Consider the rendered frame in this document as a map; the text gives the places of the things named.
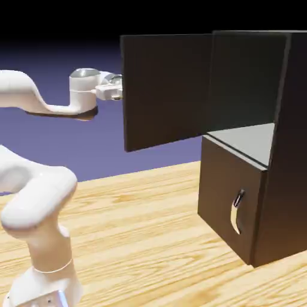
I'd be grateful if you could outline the large dark brown cabinet door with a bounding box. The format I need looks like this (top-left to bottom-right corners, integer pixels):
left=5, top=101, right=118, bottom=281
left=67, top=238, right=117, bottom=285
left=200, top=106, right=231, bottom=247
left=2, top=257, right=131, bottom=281
left=119, top=33, right=213, bottom=154

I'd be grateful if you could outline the small dark brown cabinet door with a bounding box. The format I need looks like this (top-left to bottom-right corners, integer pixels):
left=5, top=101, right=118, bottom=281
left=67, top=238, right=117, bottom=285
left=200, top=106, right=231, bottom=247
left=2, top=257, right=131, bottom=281
left=197, top=135, right=269, bottom=266

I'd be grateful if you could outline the dark brown cabinet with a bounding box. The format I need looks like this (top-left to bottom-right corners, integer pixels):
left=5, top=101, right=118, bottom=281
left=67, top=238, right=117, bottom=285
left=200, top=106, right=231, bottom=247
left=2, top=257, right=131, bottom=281
left=197, top=29, right=307, bottom=269

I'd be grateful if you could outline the curved silver door handle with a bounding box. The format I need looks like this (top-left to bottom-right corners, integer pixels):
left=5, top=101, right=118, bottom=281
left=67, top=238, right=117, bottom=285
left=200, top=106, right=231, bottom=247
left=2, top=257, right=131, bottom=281
left=230, top=189, right=246, bottom=236

